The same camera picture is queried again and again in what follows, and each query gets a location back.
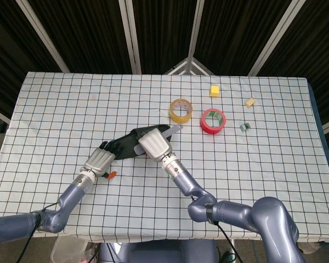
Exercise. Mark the white checkered tablecloth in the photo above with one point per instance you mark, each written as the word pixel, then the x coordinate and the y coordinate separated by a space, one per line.
pixel 126 197

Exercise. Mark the dark green slipper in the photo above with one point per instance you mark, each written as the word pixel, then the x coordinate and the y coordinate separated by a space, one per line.
pixel 127 146

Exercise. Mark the grey cleaning brush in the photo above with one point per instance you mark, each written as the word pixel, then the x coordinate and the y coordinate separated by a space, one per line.
pixel 172 129

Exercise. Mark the yellow cube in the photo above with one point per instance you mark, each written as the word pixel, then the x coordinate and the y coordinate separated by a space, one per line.
pixel 214 91

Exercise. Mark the yellow transparent tape roll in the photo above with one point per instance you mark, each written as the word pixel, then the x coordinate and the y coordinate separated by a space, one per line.
pixel 172 114

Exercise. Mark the green block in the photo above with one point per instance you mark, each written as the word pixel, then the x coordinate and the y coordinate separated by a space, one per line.
pixel 244 126

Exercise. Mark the beige foam block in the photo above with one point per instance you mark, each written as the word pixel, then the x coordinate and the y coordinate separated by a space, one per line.
pixel 250 102

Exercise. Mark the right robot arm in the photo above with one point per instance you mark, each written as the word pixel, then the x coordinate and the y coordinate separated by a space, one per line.
pixel 263 219

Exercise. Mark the clear plastic container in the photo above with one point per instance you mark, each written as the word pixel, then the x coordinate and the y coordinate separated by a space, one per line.
pixel 68 250

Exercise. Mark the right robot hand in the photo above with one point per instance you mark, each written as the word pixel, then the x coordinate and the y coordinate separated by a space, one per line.
pixel 155 145

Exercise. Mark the red tape roll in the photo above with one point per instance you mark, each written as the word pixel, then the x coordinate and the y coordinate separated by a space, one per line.
pixel 204 124

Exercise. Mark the black folding screen white frames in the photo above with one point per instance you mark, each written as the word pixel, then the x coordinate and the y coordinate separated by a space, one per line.
pixel 85 33

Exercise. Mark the blue grey robot torso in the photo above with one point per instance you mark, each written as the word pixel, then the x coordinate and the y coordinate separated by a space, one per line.
pixel 159 252

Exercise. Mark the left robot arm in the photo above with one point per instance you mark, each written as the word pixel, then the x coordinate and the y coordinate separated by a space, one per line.
pixel 54 216

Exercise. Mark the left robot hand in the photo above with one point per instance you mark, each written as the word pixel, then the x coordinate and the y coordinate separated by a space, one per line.
pixel 100 161

